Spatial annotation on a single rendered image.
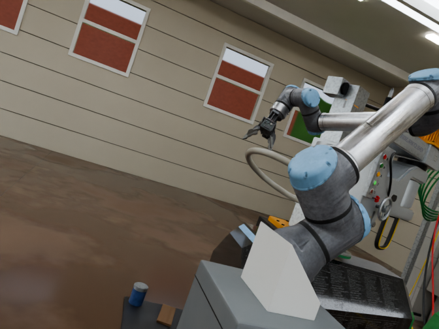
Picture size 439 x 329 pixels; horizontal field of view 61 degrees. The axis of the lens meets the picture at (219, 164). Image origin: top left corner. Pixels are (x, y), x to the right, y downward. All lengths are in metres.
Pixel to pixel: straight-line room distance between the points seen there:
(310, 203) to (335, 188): 0.08
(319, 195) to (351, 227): 0.16
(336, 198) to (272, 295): 0.33
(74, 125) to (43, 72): 1.13
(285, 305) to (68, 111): 7.22
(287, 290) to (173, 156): 7.19
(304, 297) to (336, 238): 0.20
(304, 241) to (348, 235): 0.14
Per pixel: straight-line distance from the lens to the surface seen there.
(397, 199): 2.69
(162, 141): 8.11
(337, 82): 3.25
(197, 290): 1.29
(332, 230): 1.17
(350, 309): 2.27
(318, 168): 1.06
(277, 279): 1.10
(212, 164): 8.40
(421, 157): 2.79
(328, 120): 1.82
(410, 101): 1.41
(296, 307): 1.16
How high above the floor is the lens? 1.25
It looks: 3 degrees down
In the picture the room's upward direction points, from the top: 19 degrees clockwise
